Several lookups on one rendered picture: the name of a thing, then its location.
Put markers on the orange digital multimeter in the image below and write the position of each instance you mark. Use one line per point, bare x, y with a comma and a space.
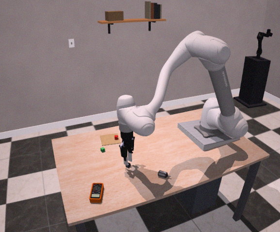
96, 193

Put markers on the tan mat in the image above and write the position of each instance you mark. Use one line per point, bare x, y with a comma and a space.
109, 139

